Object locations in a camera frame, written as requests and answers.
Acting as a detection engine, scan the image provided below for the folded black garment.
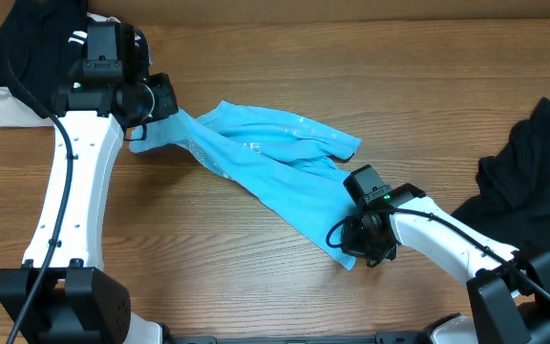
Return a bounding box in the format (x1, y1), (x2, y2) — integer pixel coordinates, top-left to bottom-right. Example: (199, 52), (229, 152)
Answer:
(0, 0), (88, 108)

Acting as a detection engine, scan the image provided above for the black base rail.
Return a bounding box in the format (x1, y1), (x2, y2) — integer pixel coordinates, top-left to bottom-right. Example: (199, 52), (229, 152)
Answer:
(163, 331), (432, 344)

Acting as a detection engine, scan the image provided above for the black garment on right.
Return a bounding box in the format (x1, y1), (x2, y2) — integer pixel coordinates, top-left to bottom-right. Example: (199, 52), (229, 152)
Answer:
(452, 97), (550, 252)

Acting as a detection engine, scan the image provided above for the folded beige garment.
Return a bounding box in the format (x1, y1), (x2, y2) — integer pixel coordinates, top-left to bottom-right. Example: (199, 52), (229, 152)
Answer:
(0, 11), (118, 127)

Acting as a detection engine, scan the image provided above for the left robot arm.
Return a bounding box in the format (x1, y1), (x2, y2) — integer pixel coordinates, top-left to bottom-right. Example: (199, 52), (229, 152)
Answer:
(0, 21), (179, 343)

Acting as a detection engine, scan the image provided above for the light blue printed t-shirt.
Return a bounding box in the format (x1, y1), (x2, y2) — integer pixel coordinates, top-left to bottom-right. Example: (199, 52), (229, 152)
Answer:
(130, 101), (361, 269)

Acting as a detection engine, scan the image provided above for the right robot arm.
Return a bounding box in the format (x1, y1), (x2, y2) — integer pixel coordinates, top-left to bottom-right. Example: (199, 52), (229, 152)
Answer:
(336, 177), (550, 344)

